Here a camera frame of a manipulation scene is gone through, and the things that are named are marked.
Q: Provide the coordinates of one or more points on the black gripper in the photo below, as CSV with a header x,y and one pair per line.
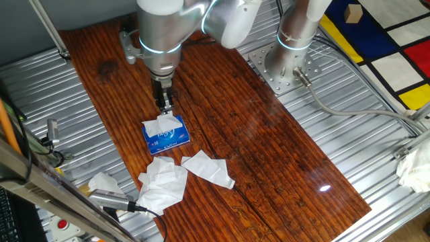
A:
x,y
162,85

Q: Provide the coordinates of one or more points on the white paper napkin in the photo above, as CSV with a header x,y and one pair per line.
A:
x,y
161,124
104,181

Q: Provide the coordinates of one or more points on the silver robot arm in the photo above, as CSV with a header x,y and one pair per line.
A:
x,y
161,33

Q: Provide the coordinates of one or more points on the folded flat white napkin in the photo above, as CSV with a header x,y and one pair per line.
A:
x,y
208,169

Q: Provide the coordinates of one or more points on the crumpled white napkin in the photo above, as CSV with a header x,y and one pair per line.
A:
x,y
161,188

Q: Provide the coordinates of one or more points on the blue tissue pack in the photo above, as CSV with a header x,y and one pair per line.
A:
x,y
168,144

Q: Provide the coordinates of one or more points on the glossy wooden board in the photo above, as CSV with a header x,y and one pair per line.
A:
x,y
252,151

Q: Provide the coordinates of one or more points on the metal stand pole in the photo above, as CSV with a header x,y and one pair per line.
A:
x,y
47,23

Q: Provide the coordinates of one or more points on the grey box flat red button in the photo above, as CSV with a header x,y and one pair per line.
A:
x,y
72,232

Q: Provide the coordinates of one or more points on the orange tube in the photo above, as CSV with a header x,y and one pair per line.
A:
x,y
7,127

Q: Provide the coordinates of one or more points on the black keyboard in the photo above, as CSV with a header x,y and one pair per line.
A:
x,y
6,218

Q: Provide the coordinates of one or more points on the small wooden block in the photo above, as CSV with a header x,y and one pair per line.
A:
x,y
353,14

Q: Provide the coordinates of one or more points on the colourful square pattern mat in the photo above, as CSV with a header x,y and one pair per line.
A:
x,y
396,70

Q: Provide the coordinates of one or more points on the crumpled white cloth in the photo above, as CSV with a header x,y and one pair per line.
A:
x,y
415,171

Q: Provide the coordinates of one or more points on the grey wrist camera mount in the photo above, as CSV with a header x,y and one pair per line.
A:
x,y
127,47

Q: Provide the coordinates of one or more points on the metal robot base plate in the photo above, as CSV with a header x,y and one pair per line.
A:
x,y
260,64

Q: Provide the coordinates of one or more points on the small silver camera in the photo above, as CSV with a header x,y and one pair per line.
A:
x,y
52,131

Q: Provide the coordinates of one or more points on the aluminium frame beam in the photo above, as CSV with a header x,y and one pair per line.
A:
x,y
40,183

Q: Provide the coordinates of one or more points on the small metal corner bracket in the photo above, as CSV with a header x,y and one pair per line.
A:
x,y
400,154

